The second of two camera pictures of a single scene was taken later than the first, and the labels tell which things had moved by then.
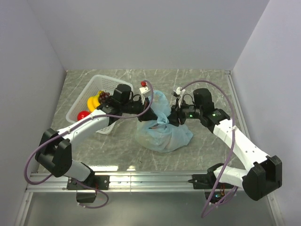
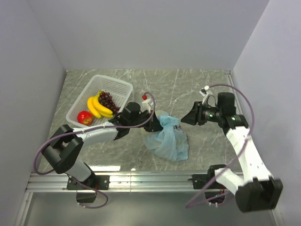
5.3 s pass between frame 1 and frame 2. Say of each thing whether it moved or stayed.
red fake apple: stayed
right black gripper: moved
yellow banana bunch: stayed
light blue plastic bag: moved
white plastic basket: stayed
